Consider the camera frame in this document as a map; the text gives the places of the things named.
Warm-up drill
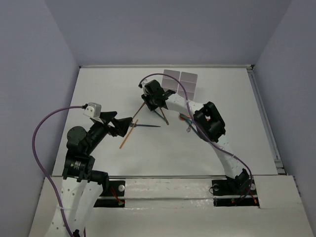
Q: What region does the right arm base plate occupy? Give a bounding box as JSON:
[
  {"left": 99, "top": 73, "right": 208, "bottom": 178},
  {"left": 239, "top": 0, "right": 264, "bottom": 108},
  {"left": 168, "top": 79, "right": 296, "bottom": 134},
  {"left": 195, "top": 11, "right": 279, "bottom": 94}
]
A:
[{"left": 209, "top": 179, "right": 260, "bottom": 207}]

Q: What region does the left white organizer box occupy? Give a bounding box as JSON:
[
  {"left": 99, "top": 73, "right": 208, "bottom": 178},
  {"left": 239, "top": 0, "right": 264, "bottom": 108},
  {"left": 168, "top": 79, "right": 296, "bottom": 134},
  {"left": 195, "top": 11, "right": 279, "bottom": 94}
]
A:
[{"left": 161, "top": 70, "right": 180, "bottom": 92}]

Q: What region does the right white organizer box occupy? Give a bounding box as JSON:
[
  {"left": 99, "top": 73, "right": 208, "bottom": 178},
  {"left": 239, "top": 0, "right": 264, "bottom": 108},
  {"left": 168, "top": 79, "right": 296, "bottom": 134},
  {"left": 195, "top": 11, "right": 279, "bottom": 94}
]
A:
[{"left": 177, "top": 72, "right": 198, "bottom": 101}]

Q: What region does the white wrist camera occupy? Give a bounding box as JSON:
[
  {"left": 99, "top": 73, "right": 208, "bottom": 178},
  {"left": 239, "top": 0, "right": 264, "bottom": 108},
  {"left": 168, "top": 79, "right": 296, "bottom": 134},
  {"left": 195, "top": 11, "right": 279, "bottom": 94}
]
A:
[
  {"left": 138, "top": 79, "right": 148, "bottom": 88},
  {"left": 83, "top": 102, "right": 103, "bottom": 123}
]

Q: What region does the teal chopstick in pile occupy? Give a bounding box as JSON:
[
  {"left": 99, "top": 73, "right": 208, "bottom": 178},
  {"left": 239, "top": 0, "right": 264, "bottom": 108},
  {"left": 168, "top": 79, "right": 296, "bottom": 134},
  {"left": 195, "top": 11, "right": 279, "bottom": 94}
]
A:
[{"left": 184, "top": 116, "right": 202, "bottom": 136}]

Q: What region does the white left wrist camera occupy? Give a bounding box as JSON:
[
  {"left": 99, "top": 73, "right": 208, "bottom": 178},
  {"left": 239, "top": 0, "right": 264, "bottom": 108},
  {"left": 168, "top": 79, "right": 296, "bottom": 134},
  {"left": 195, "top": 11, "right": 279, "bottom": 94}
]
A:
[{"left": 83, "top": 102, "right": 103, "bottom": 123}]

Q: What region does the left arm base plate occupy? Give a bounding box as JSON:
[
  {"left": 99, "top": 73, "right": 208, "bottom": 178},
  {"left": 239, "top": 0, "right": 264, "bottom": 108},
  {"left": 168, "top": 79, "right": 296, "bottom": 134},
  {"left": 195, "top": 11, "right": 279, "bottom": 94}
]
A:
[{"left": 94, "top": 180, "right": 125, "bottom": 208}]

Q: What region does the orange chopstick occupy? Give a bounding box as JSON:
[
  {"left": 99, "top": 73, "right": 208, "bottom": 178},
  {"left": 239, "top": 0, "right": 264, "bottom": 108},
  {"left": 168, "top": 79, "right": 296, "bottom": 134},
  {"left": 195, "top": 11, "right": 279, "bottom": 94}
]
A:
[{"left": 119, "top": 119, "right": 138, "bottom": 149}]

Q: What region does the dark blue fork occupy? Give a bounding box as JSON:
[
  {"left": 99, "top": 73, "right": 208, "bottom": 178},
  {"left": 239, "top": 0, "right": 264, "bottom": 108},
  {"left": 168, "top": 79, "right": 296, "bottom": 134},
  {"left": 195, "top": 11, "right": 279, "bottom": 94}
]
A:
[{"left": 129, "top": 123, "right": 160, "bottom": 128}]

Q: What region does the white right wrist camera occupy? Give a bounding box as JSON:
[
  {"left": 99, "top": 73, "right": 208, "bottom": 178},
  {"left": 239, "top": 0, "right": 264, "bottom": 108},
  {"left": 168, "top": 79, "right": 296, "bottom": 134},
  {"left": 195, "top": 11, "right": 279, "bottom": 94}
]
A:
[{"left": 138, "top": 79, "right": 148, "bottom": 88}]

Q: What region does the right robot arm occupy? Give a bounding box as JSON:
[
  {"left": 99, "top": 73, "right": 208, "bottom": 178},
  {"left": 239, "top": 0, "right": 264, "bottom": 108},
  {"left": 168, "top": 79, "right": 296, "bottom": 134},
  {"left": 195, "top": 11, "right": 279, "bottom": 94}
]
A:
[{"left": 138, "top": 79, "right": 253, "bottom": 198}]

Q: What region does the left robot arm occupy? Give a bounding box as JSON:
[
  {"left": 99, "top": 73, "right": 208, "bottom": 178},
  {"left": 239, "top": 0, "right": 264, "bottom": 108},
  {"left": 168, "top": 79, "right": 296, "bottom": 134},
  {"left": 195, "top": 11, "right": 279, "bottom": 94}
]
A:
[{"left": 45, "top": 112, "right": 118, "bottom": 237}]

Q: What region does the white organizer box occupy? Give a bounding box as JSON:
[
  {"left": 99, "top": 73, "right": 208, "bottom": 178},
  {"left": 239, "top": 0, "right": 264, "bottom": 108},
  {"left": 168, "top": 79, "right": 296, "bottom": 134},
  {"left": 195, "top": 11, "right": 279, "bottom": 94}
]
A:
[
  {"left": 177, "top": 72, "right": 198, "bottom": 101},
  {"left": 161, "top": 70, "right": 180, "bottom": 92}
]

